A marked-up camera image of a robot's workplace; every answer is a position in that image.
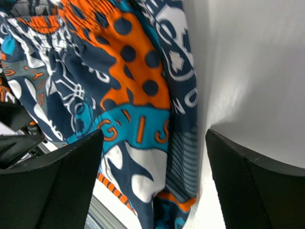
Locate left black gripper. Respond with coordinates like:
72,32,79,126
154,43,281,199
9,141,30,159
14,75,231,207
0,102,45,167

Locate blue orange patterned shorts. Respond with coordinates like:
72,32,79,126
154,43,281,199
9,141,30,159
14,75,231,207
0,0,198,229

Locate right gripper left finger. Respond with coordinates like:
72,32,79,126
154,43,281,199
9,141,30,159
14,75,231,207
0,130,103,229

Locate aluminium mounting rail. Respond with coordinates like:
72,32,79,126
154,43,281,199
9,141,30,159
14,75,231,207
84,195,127,229

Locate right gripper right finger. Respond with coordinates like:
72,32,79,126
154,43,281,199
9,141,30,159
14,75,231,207
205,129,305,229

